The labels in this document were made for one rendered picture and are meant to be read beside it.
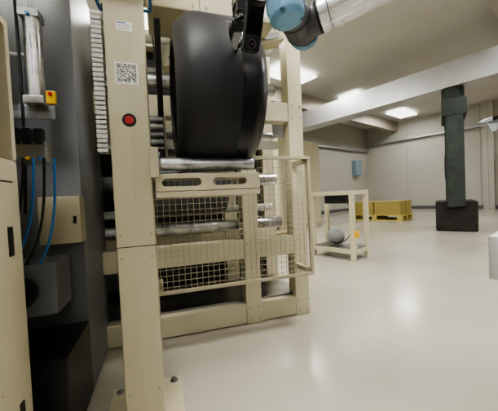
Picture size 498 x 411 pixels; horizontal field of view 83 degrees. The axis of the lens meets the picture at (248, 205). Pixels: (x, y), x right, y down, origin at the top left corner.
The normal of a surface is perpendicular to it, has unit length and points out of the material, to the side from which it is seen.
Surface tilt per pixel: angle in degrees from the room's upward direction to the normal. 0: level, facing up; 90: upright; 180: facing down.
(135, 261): 90
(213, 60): 87
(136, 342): 90
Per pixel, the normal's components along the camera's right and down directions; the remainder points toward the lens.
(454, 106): -0.55, 0.05
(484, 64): -0.77, 0.05
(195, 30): 0.00, -0.37
